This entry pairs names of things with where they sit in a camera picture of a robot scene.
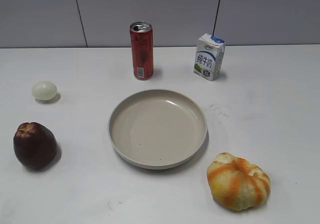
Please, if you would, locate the beige round plate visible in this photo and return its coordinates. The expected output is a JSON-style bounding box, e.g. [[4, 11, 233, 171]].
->
[[107, 89, 209, 170]]

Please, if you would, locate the orange yellow pumpkin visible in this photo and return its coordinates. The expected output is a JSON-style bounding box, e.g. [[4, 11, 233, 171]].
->
[[207, 152, 271, 211]]

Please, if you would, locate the red soda can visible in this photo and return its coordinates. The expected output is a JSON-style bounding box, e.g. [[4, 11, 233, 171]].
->
[[129, 21, 154, 80]]

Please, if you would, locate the white egg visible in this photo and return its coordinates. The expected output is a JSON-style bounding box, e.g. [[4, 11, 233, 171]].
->
[[31, 81, 58, 101]]

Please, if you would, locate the white blue milk carton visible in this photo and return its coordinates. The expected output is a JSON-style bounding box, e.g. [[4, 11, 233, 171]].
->
[[193, 33, 226, 82]]

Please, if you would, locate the dark red apple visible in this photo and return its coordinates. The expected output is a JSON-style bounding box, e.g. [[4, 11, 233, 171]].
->
[[13, 122, 58, 170]]

